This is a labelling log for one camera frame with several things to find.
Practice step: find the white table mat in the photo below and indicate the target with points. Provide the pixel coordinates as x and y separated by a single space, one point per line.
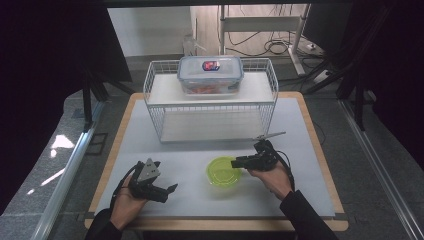
300 133

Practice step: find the green round container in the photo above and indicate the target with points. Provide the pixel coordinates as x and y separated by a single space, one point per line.
221 173

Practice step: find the white metal desk frame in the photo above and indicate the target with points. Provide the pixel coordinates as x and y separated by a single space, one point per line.
260 24

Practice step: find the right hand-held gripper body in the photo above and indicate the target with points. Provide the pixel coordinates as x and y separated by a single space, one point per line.
265 158

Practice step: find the clear plastic bottle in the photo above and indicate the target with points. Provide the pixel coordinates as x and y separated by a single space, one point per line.
188 45

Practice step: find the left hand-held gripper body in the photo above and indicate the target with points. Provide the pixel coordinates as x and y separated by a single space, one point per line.
148 171

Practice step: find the clear rectangular food container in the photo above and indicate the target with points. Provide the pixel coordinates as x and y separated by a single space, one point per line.
210 75

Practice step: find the aluminium rail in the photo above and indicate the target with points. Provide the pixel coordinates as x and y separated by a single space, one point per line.
66 173
376 156

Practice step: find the white power strip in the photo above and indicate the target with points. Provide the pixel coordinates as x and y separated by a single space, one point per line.
322 76

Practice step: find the person's right hand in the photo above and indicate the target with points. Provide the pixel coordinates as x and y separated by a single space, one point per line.
275 181

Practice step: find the person's left hand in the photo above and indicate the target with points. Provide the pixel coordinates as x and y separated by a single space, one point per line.
125 208

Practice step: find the black metal stand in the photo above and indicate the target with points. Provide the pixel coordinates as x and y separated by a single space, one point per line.
88 100
359 100

